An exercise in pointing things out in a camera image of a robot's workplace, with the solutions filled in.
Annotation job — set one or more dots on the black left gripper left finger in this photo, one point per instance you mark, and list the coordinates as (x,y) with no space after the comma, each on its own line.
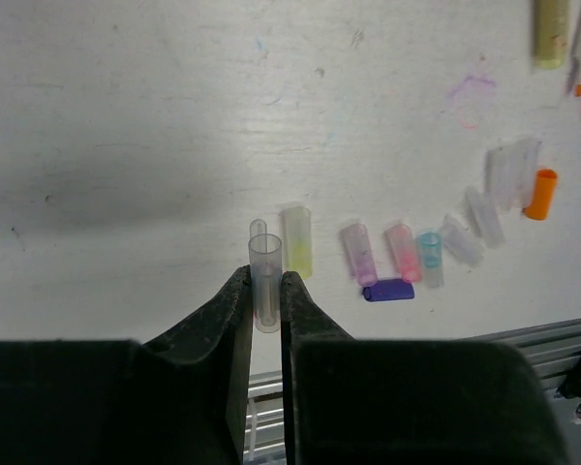
(180,398)

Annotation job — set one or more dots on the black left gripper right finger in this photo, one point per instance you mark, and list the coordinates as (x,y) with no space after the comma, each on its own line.
(350,401)

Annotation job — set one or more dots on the blue marker cap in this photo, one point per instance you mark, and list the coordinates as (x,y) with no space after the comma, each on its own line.
(389,290)

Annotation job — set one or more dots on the violet pen cap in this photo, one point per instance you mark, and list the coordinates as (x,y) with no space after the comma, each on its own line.
(357,244)

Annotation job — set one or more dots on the clear green pen cap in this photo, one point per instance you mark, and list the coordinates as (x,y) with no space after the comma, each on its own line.
(265,255)

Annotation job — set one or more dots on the pink pen cap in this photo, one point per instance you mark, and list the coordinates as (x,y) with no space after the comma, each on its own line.
(401,241)

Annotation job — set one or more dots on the yellow pen cap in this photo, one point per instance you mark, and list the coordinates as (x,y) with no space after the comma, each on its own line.
(297,240)

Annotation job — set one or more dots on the yellow pen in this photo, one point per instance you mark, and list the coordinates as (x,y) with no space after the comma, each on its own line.
(551,31)

